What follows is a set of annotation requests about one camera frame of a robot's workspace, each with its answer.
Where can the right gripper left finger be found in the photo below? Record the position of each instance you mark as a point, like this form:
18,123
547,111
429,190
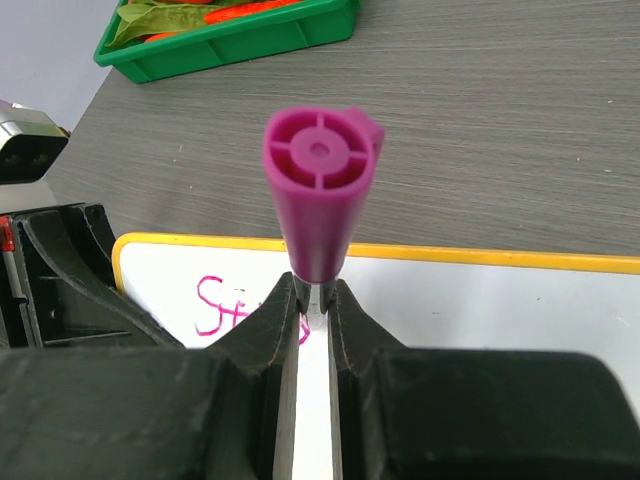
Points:
223,412

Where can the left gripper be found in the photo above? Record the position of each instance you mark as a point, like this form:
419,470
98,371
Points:
59,287

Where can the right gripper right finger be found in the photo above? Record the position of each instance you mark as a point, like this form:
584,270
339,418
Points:
414,413

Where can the yellow framed whiteboard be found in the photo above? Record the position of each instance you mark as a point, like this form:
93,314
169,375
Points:
432,297

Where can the pink capped marker pen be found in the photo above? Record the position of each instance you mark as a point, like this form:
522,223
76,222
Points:
319,164

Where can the green leaf vegetable toy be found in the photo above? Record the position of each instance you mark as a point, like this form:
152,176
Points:
143,18

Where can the red chili toy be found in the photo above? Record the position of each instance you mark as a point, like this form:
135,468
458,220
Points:
237,11

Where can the green vegetable tray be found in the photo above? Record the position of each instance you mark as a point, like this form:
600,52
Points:
299,26

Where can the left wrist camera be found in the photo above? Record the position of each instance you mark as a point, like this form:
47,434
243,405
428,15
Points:
30,144

